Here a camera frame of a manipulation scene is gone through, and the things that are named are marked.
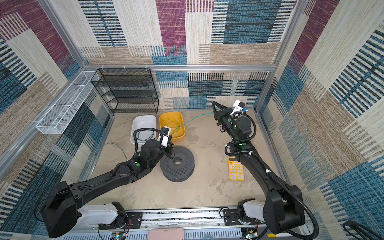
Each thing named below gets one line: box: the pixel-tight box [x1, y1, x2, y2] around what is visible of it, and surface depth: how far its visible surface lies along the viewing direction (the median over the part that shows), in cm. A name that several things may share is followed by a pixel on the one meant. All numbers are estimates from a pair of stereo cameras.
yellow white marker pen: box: [267, 233, 278, 238], surface depth 70 cm
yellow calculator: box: [228, 156, 245, 181], surface depth 89 cm
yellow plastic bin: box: [159, 111, 186, 143], surface depth 113 cm
